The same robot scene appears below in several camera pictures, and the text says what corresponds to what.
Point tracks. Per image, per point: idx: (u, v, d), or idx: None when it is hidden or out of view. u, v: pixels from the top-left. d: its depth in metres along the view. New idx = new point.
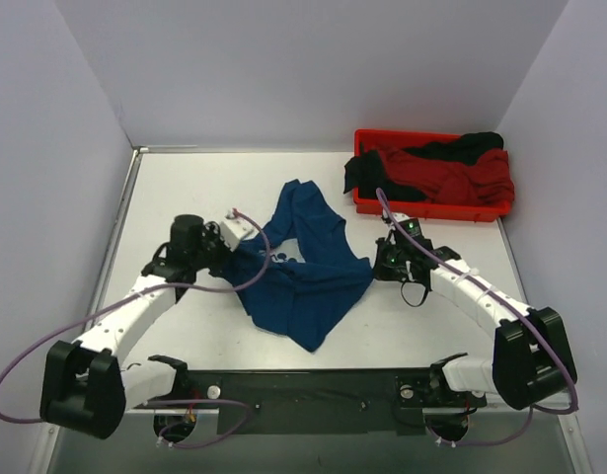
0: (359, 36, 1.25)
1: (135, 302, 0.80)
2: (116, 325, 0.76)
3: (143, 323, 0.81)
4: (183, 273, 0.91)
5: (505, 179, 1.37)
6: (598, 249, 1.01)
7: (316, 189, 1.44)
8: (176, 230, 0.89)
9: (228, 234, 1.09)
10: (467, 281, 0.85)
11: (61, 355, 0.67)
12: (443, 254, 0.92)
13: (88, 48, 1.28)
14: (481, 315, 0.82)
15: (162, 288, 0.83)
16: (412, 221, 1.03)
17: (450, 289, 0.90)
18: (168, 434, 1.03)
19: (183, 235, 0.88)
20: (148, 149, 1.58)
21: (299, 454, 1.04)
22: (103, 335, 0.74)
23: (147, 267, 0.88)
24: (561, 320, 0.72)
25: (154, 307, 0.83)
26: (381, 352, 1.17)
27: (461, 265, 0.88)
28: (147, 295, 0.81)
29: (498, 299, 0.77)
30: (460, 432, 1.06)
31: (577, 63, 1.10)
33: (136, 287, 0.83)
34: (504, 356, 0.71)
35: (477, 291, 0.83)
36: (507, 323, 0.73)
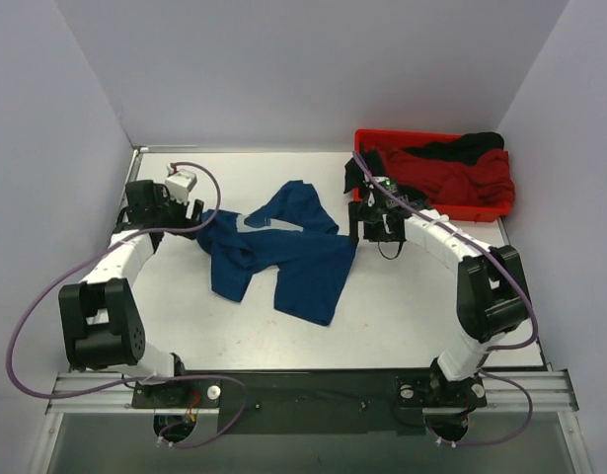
0: (359, 35, 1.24)
1: (123, 248, 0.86)
2: (112, 265, 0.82)
3: (131, 266, 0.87)
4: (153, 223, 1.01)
5: (505, 179, 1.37)
6: (599, 249, 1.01)
7: (312, 192, 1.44)
8: (131, 192, 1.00)
9: (176, 191, 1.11)
10: (436, 227, 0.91)
11: (74, 294, 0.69)
12: (417, 205, 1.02)
13: (88, 47, 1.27)
14: (447, 256, 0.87)
15: (140, 235, 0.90)
16: (389, 180, 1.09)
17: (422, 237, 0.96)
18: (168, 434, 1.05)
19: (139, 193, 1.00)
20: (148, 149, 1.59)
21: (299, 455, 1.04)
22: (105, 272, 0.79)
23: (117, 226, 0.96)
24: (518, 255, 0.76)
25: (138, 253, 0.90)
26: (381, 352, 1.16)
27: (434, 214, 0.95)
28: (129, 241, 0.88)
29: (463, 239, 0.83)
30: (460, 432, 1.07)
31: (578, 62, 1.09)
33: (118, 238, 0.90)
34: (466, 289, 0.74)
35: (444, 236, 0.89)
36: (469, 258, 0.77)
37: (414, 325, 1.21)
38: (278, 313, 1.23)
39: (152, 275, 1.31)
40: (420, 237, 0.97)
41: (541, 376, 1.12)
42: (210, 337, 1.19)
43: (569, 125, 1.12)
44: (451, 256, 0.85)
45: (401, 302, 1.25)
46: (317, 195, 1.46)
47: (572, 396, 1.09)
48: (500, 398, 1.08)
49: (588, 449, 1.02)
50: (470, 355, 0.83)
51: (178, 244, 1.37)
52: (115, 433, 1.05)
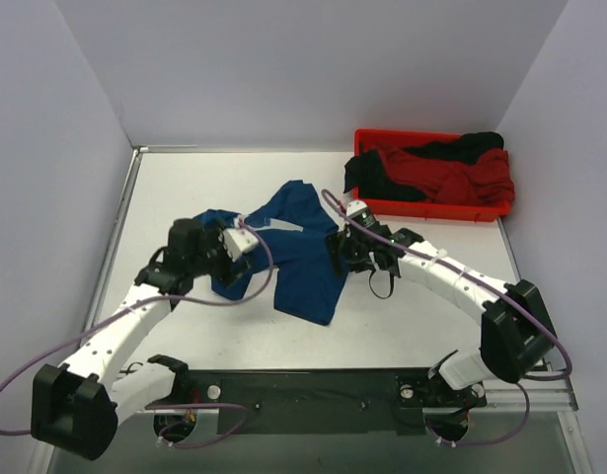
0: (359, 35, 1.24)
1: (126, 320, 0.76)
2: (105, 346, 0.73)
3: (133, 339, 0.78)
4: (180, 280, 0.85)
5: (505, 179, 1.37)
6: (599, 250, 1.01)
7: (312, 192, 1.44)
8: (174, 235, 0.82)
9: (230, 245, 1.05)
10: (438, 266, 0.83)
11: (49, 381, 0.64)
12: (406, 238, 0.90)
13: (88, 47, 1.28)
14: (458, 298, 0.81)
15: (154, 302, 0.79)
16: (365, 211, 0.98)
17: (420, 276, 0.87)
18: (168, 434, 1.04)
19: (181, 239, 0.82)
20: (148, 149, 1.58)
21: (299, 455, 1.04)
22: (91, 356, 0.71)
23: (141, 275, 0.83)
24: (537, 289, 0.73)
25: (146, 320, 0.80)
26: (381, 352, 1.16)
27: (427, 249, 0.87)
28: (137, 309, 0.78)
29: (476, 280, 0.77)
30: (460, 432, 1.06)
31: (578, 62, 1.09)
33: (132, 298, 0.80)
34: (493, 338, 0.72)
35: (451, 276, 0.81)
36: (492, 306, 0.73)
37: (414, 325, 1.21)
38: (278, 313, 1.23)
39: None
40: (417, 275, 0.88)
41: None
42: (213, 338, 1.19)
43: (569, 126, 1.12)
44: (465, 300, 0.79)
45: (401, 302, 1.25)
46: (317, 195, 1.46)
47: (572, 396, 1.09)
48: (500, 398, 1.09)
49: (588, 449, 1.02)
50: (483, 375, 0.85)
51: None
52: (115, 433, 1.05)
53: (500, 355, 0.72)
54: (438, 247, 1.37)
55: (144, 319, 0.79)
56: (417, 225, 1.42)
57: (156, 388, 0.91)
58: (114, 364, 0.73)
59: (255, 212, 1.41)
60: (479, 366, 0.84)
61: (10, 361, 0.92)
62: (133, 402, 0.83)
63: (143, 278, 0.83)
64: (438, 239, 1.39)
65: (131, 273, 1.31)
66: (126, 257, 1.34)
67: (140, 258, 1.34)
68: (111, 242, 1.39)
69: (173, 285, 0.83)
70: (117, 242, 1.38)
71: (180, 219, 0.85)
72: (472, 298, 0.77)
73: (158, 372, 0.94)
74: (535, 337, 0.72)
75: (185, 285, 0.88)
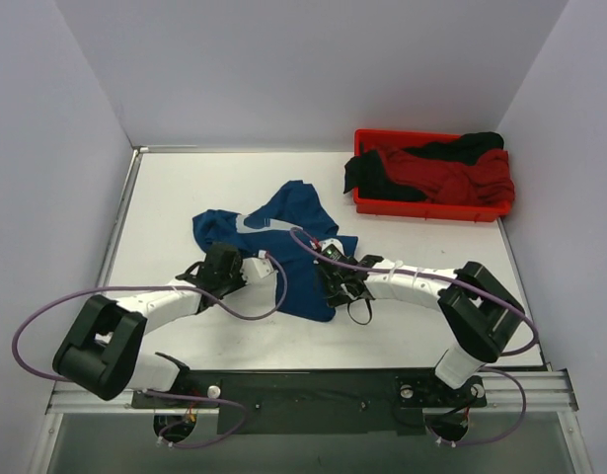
0: (359, 36, 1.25)
1: (168, 292, 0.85)
2: (150, 299, 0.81)
3: (169, 311, 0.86)
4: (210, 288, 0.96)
5: (505, 179, 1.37)
6: (598, 250, 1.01)
7: (313, 192, 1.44)
8: (216, 252, 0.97)
9: (248, 269, 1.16)
10: (397, 275, 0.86)
11: (98, 306, 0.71)
12: (368, 262, 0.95)
13: (89, 48, 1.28)
14: (423, 299, 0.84)
15: (192, 292, 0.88)
16: (330, 248, 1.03)
17: (387, 288, 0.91)
18: (168, 434, 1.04)
19: (217, 256, 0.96)
20: (148, 149, 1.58)
21: (300, 455, 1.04)
22: (136, 303, 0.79)
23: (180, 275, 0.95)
24: (485, 267, 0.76)
25: (182, 304, 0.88)
26: (380, 351, 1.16)
27: (384, 264, 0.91)
28: (179, 291, 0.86)
29: (428, 276, 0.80)
30: (460, 432, 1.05)
31: (577, 63, 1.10)
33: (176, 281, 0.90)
34: (460, 322, 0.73)
35: (409, 278, 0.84)
36: (447, 291, 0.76)
37: (414, 325, 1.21)
38: (277, 313, 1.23)
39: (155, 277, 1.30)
40: (386, 290, 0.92)
41: (543, 377, 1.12)
42: (214, 338, 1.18)
43: (569, 126, 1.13)
44: (428, 297, 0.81)
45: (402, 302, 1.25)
46: (317, 195, 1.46)
47: (572, 397, 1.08)
48: (499, 398, 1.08)
49: (588, 449, 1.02)
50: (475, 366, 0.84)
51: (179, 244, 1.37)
52: (115, 433, 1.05)
53: (473, 339, 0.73)
54: (438, 247, 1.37)
55: (181, 300, 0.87)
56: (417, 225, 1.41)
57: (158, 377, 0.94)
58: (149, 318, 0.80)
59: (255, 212, 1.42)
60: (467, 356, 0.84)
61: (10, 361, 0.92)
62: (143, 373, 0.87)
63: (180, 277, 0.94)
64: (438, 239, 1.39)
65: (132, 273, 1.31)
66: (126, 257, 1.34)
67: (140, 258, 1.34)
68: (111, 243, 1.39)
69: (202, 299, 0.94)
70: (117, 243, 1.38)
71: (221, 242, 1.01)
72: (430, 292, 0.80)
73: (169, 359, 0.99)
74: (497, 310, 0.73)
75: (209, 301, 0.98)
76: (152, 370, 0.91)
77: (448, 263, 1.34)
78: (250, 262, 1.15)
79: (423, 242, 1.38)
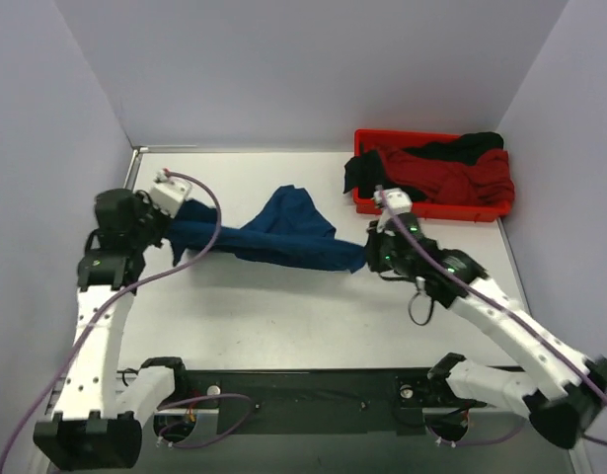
0: (359, 36, 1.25)
1: (97, 335, 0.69)
2: (89, 373, 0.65)
3: (113, 350, 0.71)
4: (128, 258, 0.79)
5: (505, 179, 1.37)
6: (598, 250, 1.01)
7: (306, 197, 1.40)
8: (103, 211, 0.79)
9: (165, 201, 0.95)
10: (507, 320, 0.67)
11: (50, 433, 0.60)
12: (467, 268, 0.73)
13: (89, 48, 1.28)
14: (526, 363, 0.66)
15: (115, 306, 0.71)
16: (414, 225, 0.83)
17: (480, 321, 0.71)
18: (168, 434, 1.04)
19: (113, 213, 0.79)
20: (148, 149, 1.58)
21: (300, 456, 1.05)
22: (78, 393, 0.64)
23: (84, 278, 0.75)
24: None
25: (117, 326, 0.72)
26: (380, 352, 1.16)
27: (494, 292, 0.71)
28: (102, 322, 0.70)
29: (556, 354, 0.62)
30: (460, 432, 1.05)
31: (577, 63, 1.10)
33: (91, 308, 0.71)
34: (554, 410, 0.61)
35: (525, 337, 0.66)
36: (574, 394, 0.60)
37: (414, 325, 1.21)
38: (277, 313, 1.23)
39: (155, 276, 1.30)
40: (474, 317, 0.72)
41: None
42: (213, 338, 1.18)
43: (569, 125, 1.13)
44: (539, 372, 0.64)
45: (401, 302, 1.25)
46: (311, 199, 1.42)
47: None
48: None
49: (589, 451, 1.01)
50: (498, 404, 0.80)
51: None
52: None
53: (553, 426, 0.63)
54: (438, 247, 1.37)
55: (113, 327, 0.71)
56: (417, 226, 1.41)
57: (161, 392, 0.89)
58: (109, 388, 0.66)
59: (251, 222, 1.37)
60: (499, 399, 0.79)
61: (10, 359, 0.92)
62: (145, 406, 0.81)
63: (92, 282, 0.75)
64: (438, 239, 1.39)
65: None
66: None
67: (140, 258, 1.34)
68: None
69: (125, 267, 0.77)
70: None
71: (100, 196, 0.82)
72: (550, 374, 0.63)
73: (156, 373, 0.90)
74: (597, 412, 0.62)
75: (137, 265, 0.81)
76: (155, 390, 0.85)
77: None
78: (158, 192, 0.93)
79: None
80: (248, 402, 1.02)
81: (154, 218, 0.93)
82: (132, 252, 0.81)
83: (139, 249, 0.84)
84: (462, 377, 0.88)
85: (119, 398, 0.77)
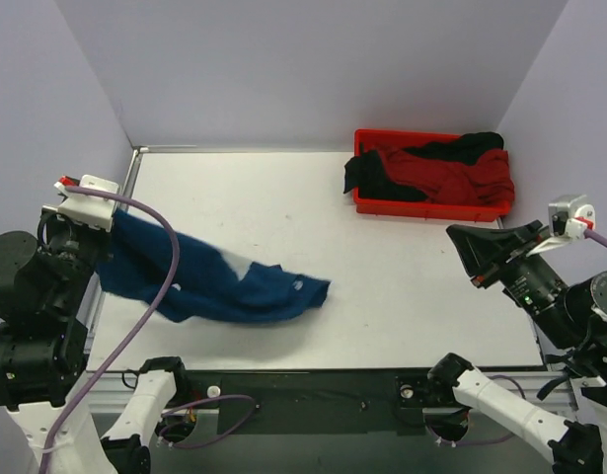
0: (359, 36, 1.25)
1: (60, 453, 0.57)
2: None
3: (88, 440, 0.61)
4: (59, 342, 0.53)
5: (506, 179, 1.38)
6: (597, 249, 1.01)
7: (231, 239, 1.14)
8: None
9: (85, 217, 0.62)
10: None
11: None
12: None
13: (89, 47, 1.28)
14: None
15: (69, 417, 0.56)
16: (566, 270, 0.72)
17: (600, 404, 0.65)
18: (168, 434, 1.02)
19: (16, 296, 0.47)
20: (148, 149, 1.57)
21: (300, 454, 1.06)
22: None
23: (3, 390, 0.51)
24: None
25: (80, 424, 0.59)
26: (381, 352, 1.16)
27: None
28: (60, 441, 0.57)
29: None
30: (460, 432, 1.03)
31: (576, 63, 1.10)
33: (37, 428, 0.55)
34: None
35: None
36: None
37: (414, 325, 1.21)
38: None
39: None
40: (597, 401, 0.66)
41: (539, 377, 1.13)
42: (213, 339, 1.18)
43: (568, 125, 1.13)
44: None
45: (401, 302, 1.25)
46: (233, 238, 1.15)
47: (572, 396, 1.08)
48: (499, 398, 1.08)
49: None
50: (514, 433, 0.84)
51: None
52: None
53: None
54: (438, 247, 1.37)
55: (76, 436, 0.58)
56: (418, 225, 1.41)
57: (162, 401, 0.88)
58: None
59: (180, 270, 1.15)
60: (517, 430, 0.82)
61: None
62: (151, 418, 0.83)
63: (23, 397, 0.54)
64: (438, 239, 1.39)
65: None
66: None
67: None
68: None
69: (57, 359, 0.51)
70: None
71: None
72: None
73: (157, 382, 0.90)
74: None
75: (74, 343, 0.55)
76: (154, 404, 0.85)
77: (449, 263, 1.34)
78: (70, 210, 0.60)
79: (423, 241, 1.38)
80: (249, 402, 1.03)
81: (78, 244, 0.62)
82: (64, 335, 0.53)
83: (72, 319, 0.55)
84: (474, 395, 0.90)
85: (124, 420, 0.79)
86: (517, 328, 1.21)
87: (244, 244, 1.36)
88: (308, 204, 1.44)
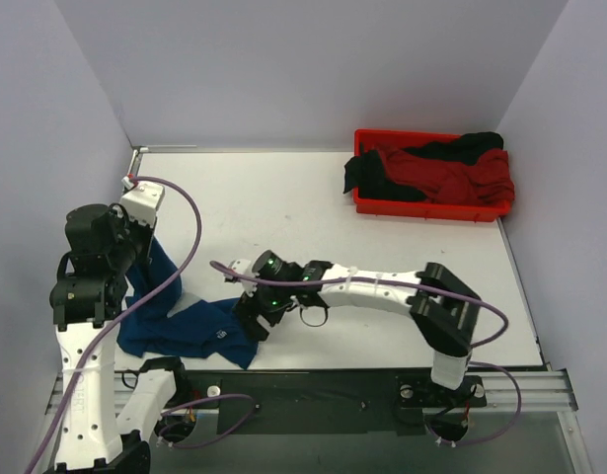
0: (360, 36, 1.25)
1: (86, 379, 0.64)
2: (87, 422, 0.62)
3: (109, 387, 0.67)
4: (109, 280, 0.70)
5: (506, 179, 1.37)
6: (597, 249, 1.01)
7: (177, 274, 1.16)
8: (75, 231, 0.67)
9: (138, 211, 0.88)
10: (355, 282, 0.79)
11: None
12: (316, 269, 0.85)
13: (89, 47, 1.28)
14: (386, 305, 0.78)
15: (102, 344, 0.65)
16: (271, 257, 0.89)
17: (343, 298, 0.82)
18: (167, 434, 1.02)
19: (87, 235, 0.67)
20: (148, 149, 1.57)
21: (300, 454, 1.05)
22: (77, 442, 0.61)
23: (59, 315, 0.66)
24: (441, 265, 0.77)
25: (109, 361, 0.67)
26: (381, 351, 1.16)
27: (340, 272, 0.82)
28: (89, 367, 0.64)
29: (393, 284, 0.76)
30: (460, 432, 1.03)
31: (576, 62, 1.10)
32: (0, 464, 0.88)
33: (76, 350, 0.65)
34: (431, 331, 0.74)
35: (369, 286, 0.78)
36: (415, 299, 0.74)
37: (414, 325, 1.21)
38: None
39: None
40: (341, 298, 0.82)
41: (542, 376, 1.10)
42: None
43: (569, 125, 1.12)
44: (393, 305, 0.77)
45: None
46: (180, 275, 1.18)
47: (572, 397, 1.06)
48: (500, 398, 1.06)
49: (588, 449, 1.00)
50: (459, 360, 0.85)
51: (176, 245, 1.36)
52: None
53: (443, 342, 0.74)
54: (438, 247, 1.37)
55: (105, 366, 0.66)
56: (417, 226, 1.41)
57: (162, 399, 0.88)
58: (111, 429, 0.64)
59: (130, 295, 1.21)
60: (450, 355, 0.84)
61: (10, 362, 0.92)
62: (152, 415, 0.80)
63: (70, 321, 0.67)
64: (438, 239, 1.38)
65: None
66: None
67: None
68: None
69: (106, 293, 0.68)
70: None
71: (69, 214, 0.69)
72: (396, 301, 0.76)
73: (157, 381, 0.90)
74: (461, 306, 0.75)
75: (118, 288, 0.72)
76: (156, 400, 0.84)
77: (449, 263, 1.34)
78: (129, 201, 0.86)
79: (423, 242, 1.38)
80: (249, 403, 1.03)
81: (133, 230, 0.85)
82: (113, 280, 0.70)
83: (120, 275, 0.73)
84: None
85: (124, 416, 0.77)
86: (518, 328, 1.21)
87: (244, 244, 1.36)
88: (308, 204, 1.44)
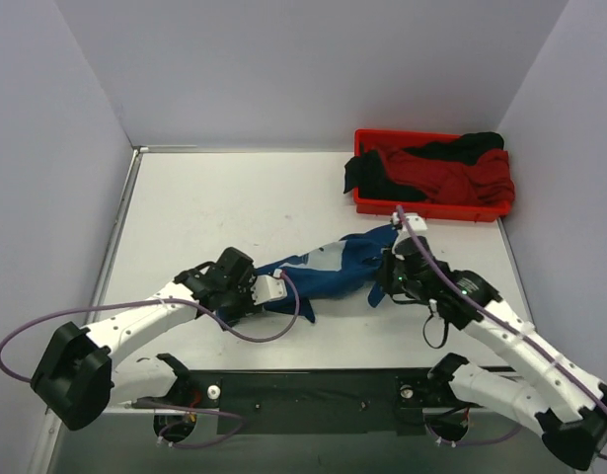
0: (359, 36, 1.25)
1: (156, 307, 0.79)
2: (126, 325, 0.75)
3: (155, 330, 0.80)
4: (214, 291, 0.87)
5: (506, 179, 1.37)
6: (599, 248, 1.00)
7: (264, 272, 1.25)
8: (231, 254, 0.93)
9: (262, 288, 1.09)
10: (523, 344, 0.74)
11: (67, 337, 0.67)
12: (481, 288, 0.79)
13: (90, 47, 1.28)
14: (538, 381, 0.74)
15: (185, 305, 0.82)
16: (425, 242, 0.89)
17: (495, 345, 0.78)
18: (168, 434, 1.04)
19: (231, 261, 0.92)
20: (148, 149, 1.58)
21: (300, 454, 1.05)
22: (110, 330, 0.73)
23: (182, 275, 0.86)
24: None
25: (171, 318, 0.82)
26: (382, 351, 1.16)
27: (509, 317, 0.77)
28: (167, 304, 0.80)
29: (568, 376, 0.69)
30: (460, 432, 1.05)
31: (576, 63, 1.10)
32: (0, 461, 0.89)
33: (168, 293, 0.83)
34: (579, 444, 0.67)
35: (538, 359, 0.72)
36: (587, 413, 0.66)
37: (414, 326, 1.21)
38: (278, 313, 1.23)
39: (154, 276, 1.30)
40: (495, 344, 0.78)
41: None
42: (216, 338, 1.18)
43: (569, 125, 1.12)
44: (551, 392, 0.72)
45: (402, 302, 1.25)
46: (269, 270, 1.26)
47: None
48: None
49: None
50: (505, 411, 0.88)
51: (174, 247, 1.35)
52: (115, 432, 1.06)
53: (575, 453, 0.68)
54: (438, 247, 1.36)
55: (170, 315, 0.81)
56: None
57: (155, 384, 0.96)
58: (128, 346, 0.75)
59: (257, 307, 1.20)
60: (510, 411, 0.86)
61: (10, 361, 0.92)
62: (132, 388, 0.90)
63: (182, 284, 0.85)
64: (438, 239, 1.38)
65: (130, 274, 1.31)
66: (124, 257, 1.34)
67: (141, 259, 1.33)
68: (111, 244, 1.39)
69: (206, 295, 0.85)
70: (117, 244, 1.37)
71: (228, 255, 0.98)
72: (561, 395, 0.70)
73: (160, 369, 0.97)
74: None
75: (215, 303, 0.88)
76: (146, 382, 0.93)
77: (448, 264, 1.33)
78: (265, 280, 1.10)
79: None
80: (237, 420, 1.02)
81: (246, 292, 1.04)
82: (217, 296, 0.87)
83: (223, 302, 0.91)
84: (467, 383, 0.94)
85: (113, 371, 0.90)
86: None
87: (244, 244, 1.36)
88: (308, 204, 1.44)
